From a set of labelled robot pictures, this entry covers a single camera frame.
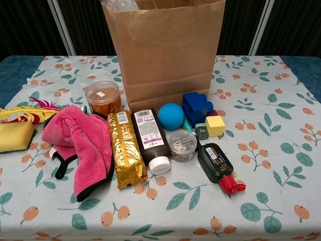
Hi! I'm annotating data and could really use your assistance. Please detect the clear plastic cup stack sleeve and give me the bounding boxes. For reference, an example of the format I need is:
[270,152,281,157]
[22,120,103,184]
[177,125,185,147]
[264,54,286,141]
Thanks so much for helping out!
[101,0,139,11]

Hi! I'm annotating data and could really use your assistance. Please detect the blue plastic building block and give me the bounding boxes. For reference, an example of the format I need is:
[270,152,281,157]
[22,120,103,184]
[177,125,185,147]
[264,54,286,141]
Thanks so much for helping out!
[182,91,214,129]

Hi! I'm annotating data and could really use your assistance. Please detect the brown paper bag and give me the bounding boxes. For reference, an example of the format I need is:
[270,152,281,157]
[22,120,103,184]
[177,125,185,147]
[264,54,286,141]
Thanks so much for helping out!
[101,0,226,109]

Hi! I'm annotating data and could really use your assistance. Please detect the blue ball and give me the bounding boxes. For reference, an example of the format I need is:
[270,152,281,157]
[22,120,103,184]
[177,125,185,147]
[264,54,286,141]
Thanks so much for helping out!
[157,102,186,131]

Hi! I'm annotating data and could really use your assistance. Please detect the brown bottle with white cap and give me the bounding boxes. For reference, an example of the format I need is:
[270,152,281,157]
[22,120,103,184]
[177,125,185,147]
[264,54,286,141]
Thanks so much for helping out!
[130,108,172,176]

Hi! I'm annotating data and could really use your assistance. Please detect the clear tub of paper clips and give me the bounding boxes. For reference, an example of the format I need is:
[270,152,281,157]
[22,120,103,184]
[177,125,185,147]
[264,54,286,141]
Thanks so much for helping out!
[168,129,198,163]

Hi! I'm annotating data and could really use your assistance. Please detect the small green box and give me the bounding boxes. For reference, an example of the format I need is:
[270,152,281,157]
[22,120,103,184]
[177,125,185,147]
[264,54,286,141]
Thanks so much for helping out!
[195,123,209,141]

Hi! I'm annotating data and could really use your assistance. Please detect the gold foil package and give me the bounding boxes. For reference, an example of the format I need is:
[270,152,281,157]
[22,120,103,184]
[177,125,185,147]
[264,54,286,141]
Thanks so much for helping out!
[107,109,148,190]

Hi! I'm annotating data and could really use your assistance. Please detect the yellow foam cube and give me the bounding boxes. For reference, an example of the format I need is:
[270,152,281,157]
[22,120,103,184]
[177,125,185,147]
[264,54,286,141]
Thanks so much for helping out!
[205,115,225,138]

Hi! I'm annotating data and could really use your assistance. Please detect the clear jar with amber contents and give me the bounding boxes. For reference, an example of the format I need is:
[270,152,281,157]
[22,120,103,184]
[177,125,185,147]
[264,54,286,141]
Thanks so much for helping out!
[84,80,122,119]

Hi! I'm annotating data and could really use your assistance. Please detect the black bottle with red cap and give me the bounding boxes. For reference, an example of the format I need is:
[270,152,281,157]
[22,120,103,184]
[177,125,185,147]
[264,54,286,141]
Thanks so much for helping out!
[197,142,247,196]

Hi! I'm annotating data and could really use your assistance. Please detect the pink cloth with black trim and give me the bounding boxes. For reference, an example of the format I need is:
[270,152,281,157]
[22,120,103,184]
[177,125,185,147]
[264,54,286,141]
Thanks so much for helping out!
[41,105,115,203]

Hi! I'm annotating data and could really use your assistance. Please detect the floral tablecloth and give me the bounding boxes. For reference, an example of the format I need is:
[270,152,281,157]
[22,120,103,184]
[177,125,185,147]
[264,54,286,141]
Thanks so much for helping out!
[0,55,321,241]

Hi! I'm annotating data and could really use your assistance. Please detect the black pleated screen panel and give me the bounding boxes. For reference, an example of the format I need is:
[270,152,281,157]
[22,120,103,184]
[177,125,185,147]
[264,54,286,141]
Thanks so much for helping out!
[0,0,76,62]
[250,0,321,56]
[54,0,118,56]
[218,0,270,56]

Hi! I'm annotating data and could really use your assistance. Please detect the colourful feather toy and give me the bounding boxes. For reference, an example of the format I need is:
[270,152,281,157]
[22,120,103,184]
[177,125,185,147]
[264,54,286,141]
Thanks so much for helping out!
[0,96,63,125]

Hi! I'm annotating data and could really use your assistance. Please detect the yellow sponge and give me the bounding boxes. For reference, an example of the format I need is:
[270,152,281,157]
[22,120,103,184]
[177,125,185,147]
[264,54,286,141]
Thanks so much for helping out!
[0,122,36,153]

